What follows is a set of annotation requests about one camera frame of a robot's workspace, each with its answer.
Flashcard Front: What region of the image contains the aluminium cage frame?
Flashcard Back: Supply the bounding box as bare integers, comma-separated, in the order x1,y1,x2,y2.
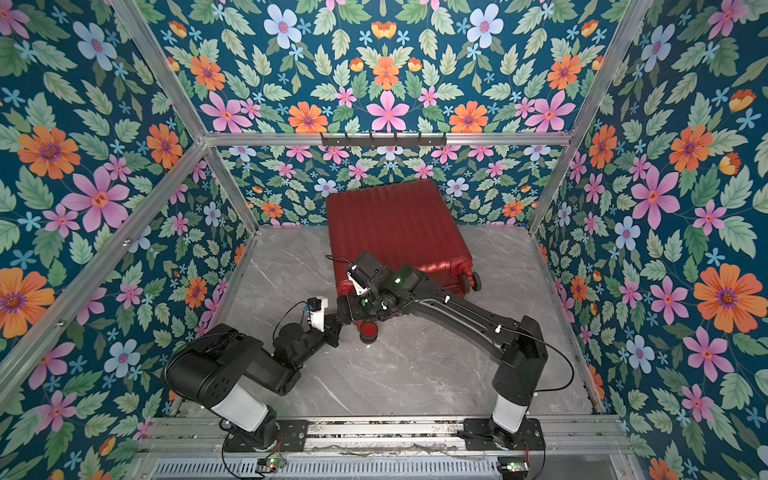
1,1,653,412

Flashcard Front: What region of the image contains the red hard-shell suitcase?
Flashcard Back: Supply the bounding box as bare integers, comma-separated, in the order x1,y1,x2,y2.
325,178,482,345

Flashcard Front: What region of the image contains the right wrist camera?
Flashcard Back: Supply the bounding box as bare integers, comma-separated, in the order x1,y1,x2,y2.
347,264,370,297

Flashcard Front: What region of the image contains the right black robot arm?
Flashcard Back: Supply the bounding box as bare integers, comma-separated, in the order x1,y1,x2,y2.
337,252,548,440

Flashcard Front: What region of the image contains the metal hook rail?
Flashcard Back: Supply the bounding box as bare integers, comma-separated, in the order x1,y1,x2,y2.
320,132,448,148

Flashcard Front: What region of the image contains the white slotted cable duct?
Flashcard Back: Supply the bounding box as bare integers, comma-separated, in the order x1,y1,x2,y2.
149,457,501,479

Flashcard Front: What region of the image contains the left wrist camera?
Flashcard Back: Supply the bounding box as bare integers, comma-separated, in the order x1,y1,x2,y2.
306,296,329,332

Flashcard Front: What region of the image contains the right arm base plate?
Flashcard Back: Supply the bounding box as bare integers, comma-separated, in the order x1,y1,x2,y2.
457,417,546,452

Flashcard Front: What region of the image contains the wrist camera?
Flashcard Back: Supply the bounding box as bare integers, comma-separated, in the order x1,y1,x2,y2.
306,296,329,332
347,264,370,297

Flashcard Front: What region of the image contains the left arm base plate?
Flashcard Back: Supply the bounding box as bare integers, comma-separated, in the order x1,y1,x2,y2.
219,420,310,453

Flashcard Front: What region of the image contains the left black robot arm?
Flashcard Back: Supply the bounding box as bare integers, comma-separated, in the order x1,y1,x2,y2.
163,314,342,436

